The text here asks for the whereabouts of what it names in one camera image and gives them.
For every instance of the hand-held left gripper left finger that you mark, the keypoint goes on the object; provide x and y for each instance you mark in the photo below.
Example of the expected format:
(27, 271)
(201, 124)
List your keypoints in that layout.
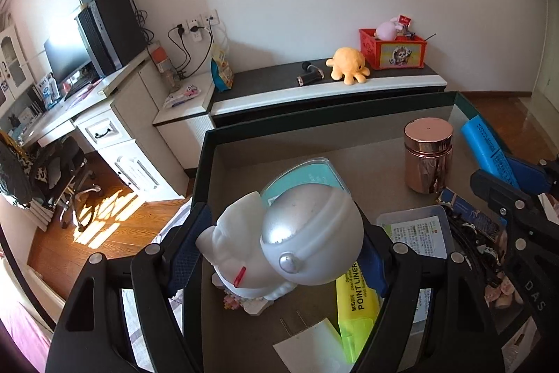
(187, 250)

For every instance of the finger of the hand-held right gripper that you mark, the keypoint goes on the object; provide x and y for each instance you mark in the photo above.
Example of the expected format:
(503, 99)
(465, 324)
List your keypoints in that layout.
(493, 189)
(526, 172)

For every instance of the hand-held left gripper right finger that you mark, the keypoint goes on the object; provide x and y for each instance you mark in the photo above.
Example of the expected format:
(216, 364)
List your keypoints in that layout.
(371, 263)

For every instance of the dark blue slim box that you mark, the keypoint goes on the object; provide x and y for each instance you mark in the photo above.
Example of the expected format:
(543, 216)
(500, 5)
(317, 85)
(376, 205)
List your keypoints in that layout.
(463, 207)

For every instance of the blue tube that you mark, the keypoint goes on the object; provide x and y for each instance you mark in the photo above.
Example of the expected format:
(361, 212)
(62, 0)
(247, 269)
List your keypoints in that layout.
(480, 141)

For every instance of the yellow highlighter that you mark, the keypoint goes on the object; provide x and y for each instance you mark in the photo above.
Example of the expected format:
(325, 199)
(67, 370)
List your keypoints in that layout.
(356, 312)

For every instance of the black toy train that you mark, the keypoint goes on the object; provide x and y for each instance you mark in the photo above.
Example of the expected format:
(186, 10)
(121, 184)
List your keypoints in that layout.
(480, 255)

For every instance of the white astronaut toy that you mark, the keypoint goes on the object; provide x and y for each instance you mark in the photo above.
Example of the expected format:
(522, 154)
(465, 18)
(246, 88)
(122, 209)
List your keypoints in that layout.
(305, 233)

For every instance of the small pink block toy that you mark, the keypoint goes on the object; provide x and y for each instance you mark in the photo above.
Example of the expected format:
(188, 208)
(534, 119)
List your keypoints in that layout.
(238, 303)

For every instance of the rose gold jar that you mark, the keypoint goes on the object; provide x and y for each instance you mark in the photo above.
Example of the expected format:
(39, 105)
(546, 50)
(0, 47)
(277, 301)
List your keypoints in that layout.
(426, 154)

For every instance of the teal lidded plastic box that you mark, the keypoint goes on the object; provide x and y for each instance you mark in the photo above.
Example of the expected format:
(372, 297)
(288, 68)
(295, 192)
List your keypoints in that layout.
(314, 174)

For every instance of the pink rabbit figures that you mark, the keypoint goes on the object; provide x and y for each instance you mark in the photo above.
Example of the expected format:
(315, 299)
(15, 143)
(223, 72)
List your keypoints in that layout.
(502, 290)

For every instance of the clear plastic case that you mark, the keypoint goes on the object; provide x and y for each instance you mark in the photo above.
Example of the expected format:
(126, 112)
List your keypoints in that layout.
(419, 231)

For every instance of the white plug adapter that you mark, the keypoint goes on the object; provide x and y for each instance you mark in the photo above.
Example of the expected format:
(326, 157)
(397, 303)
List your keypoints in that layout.
(310, 346)

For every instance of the white nightstand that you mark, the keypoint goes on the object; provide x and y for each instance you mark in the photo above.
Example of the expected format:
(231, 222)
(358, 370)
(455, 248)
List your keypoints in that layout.
(183, 137)

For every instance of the white desk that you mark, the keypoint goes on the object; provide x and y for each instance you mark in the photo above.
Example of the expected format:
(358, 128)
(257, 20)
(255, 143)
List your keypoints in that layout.
(131, 128)

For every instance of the black office chair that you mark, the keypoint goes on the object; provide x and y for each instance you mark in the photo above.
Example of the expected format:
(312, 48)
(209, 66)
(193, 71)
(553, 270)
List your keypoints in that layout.
(61, 167)

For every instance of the wet wipes pack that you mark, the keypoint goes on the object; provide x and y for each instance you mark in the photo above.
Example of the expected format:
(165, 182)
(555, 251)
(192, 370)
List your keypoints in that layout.
(183, 95)

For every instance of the bottle with orange cap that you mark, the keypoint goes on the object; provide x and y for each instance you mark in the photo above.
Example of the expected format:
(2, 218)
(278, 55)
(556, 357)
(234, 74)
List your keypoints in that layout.
(163, 71)

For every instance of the blue snack bag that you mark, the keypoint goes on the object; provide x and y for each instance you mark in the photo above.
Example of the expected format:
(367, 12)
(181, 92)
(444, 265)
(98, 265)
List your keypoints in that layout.
(222, 71)

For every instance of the black and white low cabinet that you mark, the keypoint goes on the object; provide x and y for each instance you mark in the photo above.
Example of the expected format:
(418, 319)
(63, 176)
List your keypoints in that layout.
(305, 93)

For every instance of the pink bedsheet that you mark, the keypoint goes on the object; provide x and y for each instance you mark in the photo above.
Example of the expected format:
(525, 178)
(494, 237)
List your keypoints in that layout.
(22, 333)

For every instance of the red plastic crate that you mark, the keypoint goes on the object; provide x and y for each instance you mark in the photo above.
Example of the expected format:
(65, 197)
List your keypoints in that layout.
(371, 47)

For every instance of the dark printed garment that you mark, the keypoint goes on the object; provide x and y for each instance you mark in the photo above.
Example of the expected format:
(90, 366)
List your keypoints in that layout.
(13, 172)

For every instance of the red tag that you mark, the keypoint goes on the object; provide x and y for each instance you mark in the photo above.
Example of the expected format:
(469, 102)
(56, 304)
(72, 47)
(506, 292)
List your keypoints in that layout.
(405, 19)

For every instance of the pink plush toy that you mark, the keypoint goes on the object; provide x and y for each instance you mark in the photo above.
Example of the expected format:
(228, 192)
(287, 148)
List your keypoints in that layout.
(386, 30)

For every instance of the orange octopus plush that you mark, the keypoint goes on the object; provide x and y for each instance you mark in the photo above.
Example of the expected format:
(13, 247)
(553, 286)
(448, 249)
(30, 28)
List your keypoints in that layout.
(347, 60)

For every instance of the black keyboard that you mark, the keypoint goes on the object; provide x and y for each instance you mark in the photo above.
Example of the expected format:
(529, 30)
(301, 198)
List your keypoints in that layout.
(78, 87)

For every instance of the black handheld device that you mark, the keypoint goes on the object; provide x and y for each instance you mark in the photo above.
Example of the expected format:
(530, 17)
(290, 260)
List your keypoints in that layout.
(310, 76)

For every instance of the blue and white boxes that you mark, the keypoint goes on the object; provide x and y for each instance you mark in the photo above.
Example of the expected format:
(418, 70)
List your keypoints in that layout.
(47, 91)

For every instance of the black computer tower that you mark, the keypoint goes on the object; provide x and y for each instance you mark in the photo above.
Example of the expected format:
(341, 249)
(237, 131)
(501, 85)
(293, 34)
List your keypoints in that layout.
(113, 32)

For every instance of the black computer monitor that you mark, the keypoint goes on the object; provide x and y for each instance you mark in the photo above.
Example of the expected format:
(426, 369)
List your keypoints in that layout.
(65, 54)

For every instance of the white glass-door cabinet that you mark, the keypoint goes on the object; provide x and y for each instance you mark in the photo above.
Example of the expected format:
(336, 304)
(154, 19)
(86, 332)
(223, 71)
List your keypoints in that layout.
(13, 58)

